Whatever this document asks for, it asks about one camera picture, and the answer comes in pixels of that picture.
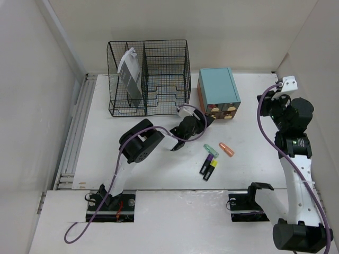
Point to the purple cap highlighter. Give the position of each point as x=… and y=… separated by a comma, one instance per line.
x=206, y=164

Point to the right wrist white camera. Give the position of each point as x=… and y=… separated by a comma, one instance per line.
x=285, y=86

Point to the black wire mesh desk organizer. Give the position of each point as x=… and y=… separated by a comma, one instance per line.
x=165, y=77

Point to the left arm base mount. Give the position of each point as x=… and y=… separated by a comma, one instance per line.
x=121, y=210

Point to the teal drawer box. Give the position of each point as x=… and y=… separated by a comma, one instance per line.
x=218, y=94

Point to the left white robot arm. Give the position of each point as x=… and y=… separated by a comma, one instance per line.
x=138, y=143

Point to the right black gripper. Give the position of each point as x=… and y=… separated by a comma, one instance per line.
x=265, y=101

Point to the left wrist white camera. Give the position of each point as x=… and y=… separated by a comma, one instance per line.
x=188, y=110

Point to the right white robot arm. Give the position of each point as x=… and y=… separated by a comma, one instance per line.
x=303, y=225

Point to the aluminium rail frame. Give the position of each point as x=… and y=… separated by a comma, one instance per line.
x=65, y=171

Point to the orange mini highlighter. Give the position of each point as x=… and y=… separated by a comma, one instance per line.
x=226, y=149

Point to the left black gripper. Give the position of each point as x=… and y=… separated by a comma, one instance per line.
x=201, y=123

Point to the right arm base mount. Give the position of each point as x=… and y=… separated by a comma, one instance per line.
x=242, y=205

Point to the green mini highlighter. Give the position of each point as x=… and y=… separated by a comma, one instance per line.
x=211, y=150

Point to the wrist white camera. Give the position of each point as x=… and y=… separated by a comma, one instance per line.
x=285, y=86
x=188, y=110

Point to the grey setup guide booklet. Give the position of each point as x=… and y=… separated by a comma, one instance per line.
x=130, y=74

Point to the yellow cap highlighter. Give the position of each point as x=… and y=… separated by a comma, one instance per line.
x=210, y=170

